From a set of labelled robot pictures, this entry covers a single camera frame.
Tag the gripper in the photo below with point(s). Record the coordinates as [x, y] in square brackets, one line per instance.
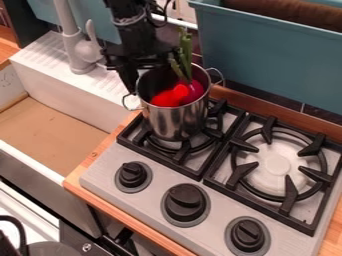
[142, 53]

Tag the silver pot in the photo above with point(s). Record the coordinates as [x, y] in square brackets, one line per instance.
[178, 120]

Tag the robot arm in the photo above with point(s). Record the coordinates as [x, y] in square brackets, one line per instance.
[131, 20]

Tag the red toy radish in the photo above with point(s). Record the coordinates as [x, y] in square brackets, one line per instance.
[176, 95]

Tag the tap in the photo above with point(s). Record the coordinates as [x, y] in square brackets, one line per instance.
[82, 50]

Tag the toy sink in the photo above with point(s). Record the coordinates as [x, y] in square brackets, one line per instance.
[67, 83]

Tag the toy stove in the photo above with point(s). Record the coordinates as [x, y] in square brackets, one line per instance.
[196, 203]

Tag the blue bin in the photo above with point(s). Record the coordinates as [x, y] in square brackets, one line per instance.
[276, 53]

